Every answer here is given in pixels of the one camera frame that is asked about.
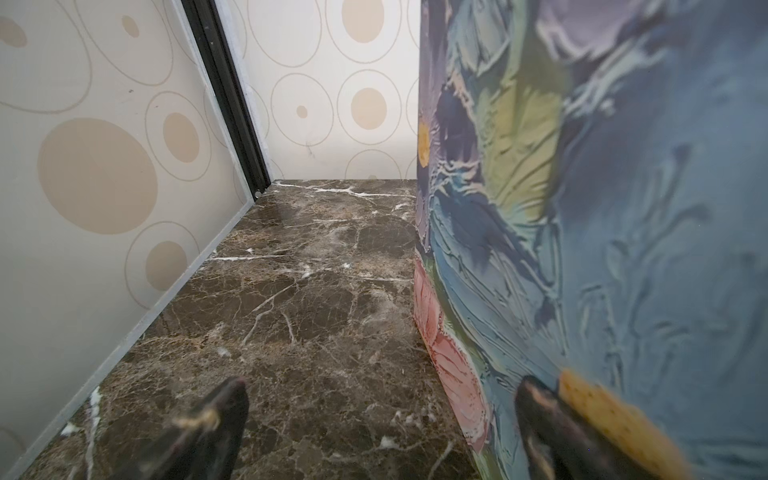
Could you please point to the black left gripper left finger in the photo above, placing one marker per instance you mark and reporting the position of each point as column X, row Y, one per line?
column 203, row 443

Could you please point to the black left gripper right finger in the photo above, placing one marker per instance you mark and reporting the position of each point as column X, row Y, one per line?
column 560, row 444

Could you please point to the colourful painted paper bag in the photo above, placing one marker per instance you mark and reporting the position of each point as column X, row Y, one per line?
column 592, row 211

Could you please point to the black vertical frame post left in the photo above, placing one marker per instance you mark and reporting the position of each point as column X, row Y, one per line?
column 210, row 38

